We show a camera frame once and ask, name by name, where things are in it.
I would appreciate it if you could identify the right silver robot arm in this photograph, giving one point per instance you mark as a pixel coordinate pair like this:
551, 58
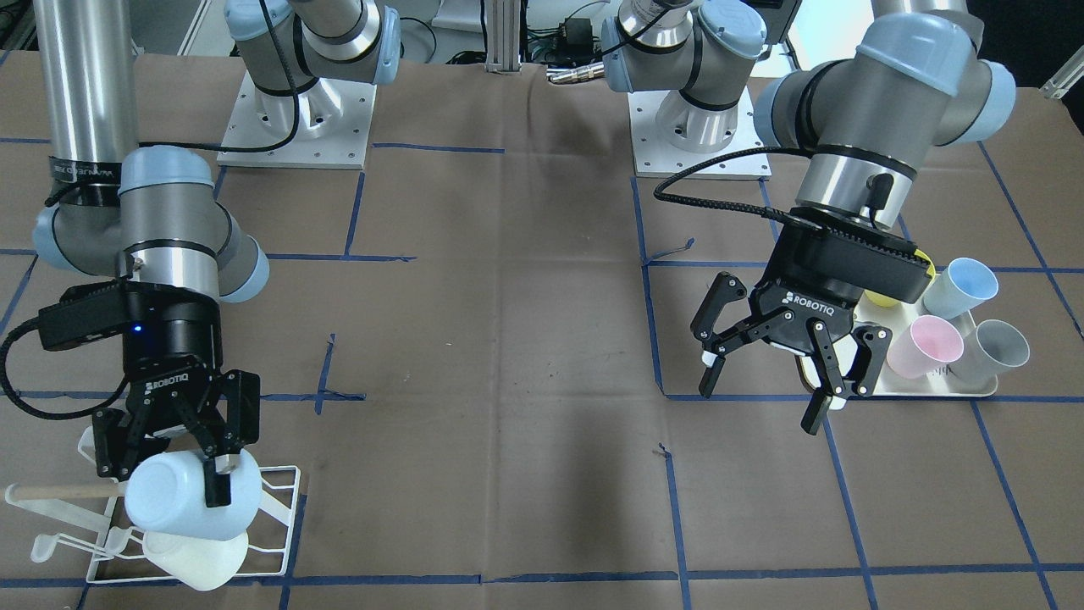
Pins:
142, 217

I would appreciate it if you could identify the pink plastic cup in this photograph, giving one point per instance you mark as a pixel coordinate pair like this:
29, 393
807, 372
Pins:
928, 344

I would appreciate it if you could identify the yellow plastic cup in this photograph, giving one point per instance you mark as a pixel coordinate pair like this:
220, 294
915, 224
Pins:
882, 301

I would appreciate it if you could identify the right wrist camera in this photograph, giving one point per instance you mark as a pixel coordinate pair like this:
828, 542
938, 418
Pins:
89, 312

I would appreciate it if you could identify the white plastic cup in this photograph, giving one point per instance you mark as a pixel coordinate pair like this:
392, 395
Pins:
199, 563

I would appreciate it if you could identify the light blue cup front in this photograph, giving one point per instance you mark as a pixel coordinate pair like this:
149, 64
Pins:
964, 284

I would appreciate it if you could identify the light blue cup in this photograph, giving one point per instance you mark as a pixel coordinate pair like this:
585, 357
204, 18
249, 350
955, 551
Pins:
166, 493
964, 284

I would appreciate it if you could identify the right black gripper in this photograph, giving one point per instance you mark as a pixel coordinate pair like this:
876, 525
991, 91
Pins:
174, 343

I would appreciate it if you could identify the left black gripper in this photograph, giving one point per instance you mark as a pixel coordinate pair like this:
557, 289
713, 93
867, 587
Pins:
804, 315

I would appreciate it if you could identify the white wire cup rack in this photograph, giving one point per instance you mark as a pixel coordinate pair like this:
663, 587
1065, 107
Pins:
63, 527

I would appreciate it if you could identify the grey plastic cup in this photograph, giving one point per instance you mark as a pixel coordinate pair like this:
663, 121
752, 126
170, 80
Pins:
992, 348

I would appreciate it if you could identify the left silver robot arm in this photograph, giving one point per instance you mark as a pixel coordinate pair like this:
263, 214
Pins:
865, 123

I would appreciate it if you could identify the light blue cup back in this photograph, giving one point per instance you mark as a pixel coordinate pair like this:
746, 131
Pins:
166, 493

